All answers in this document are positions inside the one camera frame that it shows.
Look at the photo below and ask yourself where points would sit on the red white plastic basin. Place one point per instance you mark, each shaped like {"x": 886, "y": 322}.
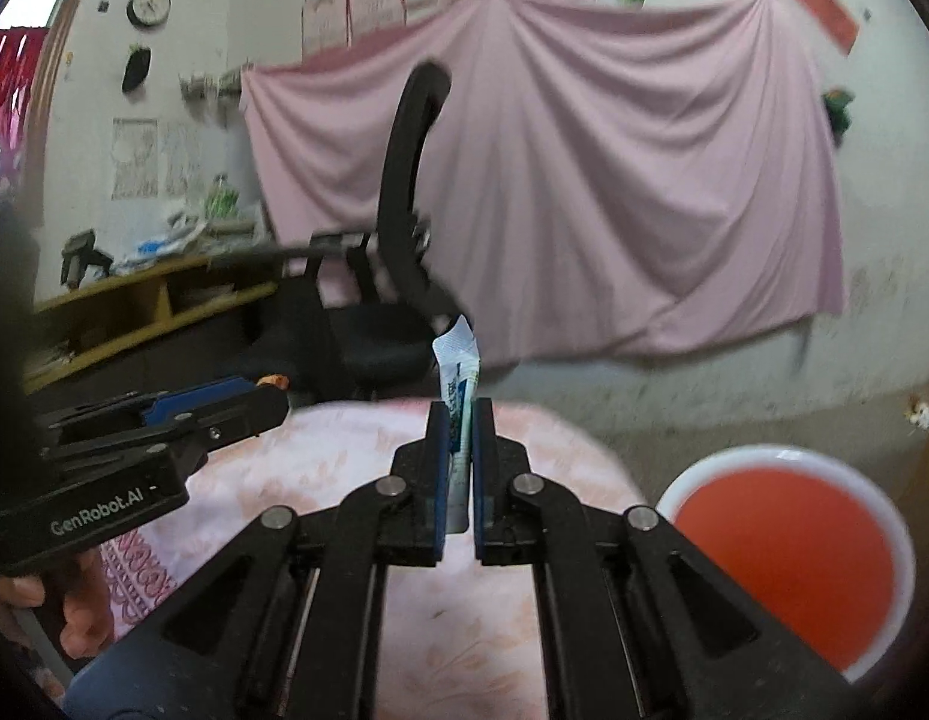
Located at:
{"x": 816, "y": 542}

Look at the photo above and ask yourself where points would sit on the floral pink tablecloth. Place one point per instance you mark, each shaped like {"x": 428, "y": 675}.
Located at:
{"x": 285, "y": 621}

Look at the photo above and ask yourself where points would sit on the blue green narrow sachet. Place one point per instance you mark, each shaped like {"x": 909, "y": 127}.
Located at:
{"x": 458, "y": 359}

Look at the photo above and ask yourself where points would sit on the black device on shelf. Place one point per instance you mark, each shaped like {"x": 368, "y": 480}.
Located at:
{"x": 78, "y": 255}

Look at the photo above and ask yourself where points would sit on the round wall clock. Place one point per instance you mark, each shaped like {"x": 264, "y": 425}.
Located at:
{"x": 148, "y": 14}

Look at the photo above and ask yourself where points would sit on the pink hanging bed sheet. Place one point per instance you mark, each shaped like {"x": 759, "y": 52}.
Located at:
{"x": 599, "y": 182}

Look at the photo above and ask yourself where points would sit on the green red hanging ornament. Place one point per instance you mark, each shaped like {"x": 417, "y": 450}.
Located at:
{"x": 836, "y": 102}

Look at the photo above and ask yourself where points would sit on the wooden shelf desk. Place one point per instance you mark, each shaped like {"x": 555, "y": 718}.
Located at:
{"x": 81, "y": 330}

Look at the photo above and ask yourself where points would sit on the black brush on wall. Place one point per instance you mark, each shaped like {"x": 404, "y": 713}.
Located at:
{"x": 136, "y": 70}

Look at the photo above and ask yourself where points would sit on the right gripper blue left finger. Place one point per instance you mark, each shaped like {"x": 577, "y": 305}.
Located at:
{"x": 434, "y": 481}

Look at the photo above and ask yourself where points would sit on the person left hand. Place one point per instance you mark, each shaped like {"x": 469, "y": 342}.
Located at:
{"x": 78, "y": 591}

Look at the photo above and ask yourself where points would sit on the wall calendar sheets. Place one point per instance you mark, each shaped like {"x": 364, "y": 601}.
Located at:
{"x": 154, "y": 159}

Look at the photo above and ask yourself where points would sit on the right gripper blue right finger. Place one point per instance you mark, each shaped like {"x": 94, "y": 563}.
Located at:
{"x": 485, "y": 476}

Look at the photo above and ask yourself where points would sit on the pile of papers on shelf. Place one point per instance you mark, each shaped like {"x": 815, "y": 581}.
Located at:
{"x": 187, "y": 235}

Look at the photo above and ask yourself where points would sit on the black office chair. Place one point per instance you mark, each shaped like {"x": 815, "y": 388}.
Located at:
{"x": 355, "y": 312}

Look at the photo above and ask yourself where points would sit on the red paper wall decoration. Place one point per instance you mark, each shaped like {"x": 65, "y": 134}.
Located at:
{"x": 835, "y": 20}

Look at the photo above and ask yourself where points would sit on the green candy jar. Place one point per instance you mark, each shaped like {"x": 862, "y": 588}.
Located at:
{"x": 222, "y": 200}

